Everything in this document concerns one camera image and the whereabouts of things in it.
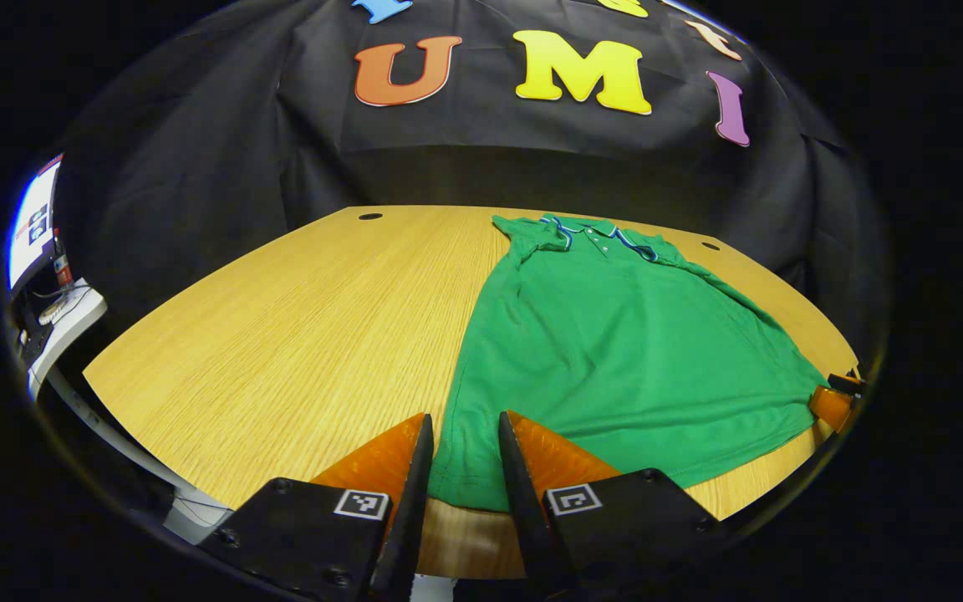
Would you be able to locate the green T-shirt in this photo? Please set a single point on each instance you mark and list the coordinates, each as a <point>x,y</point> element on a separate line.
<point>615,351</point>

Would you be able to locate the black backdrop cloth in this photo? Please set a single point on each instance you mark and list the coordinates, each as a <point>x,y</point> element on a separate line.
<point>197,167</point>

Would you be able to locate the white side desk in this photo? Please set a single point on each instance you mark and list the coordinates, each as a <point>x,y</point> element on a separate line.
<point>72,322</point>

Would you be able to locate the computer monitor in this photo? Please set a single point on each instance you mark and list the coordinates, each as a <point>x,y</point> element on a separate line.
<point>34,221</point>

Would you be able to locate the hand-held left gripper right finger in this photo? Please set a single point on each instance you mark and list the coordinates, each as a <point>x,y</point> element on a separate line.
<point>523,518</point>

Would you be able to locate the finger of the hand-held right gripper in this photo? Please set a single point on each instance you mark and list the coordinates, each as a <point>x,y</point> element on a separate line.
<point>831,405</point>

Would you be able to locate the white table frame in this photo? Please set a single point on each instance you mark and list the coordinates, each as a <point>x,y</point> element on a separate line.
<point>139,468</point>

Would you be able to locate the small red bottle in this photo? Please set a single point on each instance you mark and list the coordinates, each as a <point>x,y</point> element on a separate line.
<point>63,270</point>

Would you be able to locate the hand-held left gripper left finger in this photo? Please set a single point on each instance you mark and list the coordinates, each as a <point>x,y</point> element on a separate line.
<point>410,518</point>

